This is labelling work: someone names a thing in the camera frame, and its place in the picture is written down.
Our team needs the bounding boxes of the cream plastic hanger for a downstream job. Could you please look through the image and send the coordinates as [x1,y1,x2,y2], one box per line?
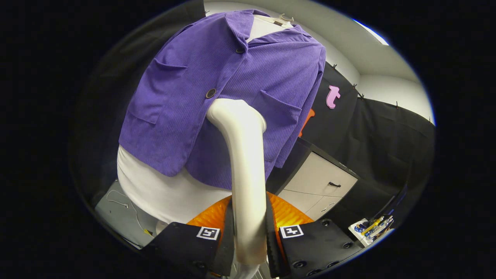
[267,14,295,28]

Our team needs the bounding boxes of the white tray of pens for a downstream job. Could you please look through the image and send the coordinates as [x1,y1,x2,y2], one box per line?
[348,215,395,247]

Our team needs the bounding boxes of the thin white cable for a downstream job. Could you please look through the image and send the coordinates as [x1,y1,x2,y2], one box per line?
[106,189,153,236]

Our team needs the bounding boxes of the purple corduroy jacket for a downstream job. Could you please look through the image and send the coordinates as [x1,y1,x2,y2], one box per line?
[118,9,327,190]

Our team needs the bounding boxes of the grey cabinet with drawers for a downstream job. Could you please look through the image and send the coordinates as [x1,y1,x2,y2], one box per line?
[267,138,361,222]

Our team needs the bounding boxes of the white fabric mannequin torso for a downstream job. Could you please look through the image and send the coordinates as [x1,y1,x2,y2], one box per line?
[116,16,289,235]

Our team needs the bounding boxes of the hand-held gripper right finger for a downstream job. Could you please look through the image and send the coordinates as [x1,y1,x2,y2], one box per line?
[263,192,364,279]

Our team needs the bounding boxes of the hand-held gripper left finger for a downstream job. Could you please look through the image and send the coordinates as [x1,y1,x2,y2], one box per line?
[140,195,236,279]

